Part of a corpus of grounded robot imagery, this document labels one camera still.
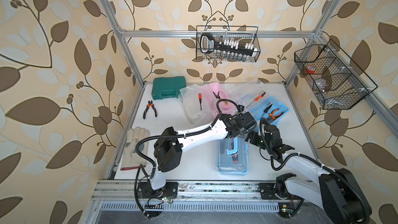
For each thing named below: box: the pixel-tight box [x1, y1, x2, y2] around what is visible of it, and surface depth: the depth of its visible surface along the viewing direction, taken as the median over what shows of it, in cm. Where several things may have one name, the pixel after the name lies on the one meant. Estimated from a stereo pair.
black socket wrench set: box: [200, 32, 258, 62], surface depth 86 cm
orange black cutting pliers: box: [143, 100, 158, 120], surface depth 107 cm
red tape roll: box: [304, 65, 316, 75], surface depth 84 cm
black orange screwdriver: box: [232, 152, 239, 164], surface depth 75 cm
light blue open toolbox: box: [236, 77, 290, 129], surface depth 104 cm
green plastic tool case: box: [151, 76, 187, 101], surface depth 117 cm
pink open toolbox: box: [177, 81, 238, 125], surface depth 105 cm
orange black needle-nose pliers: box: [267, 108, 283, 121], surface depth 101 cm
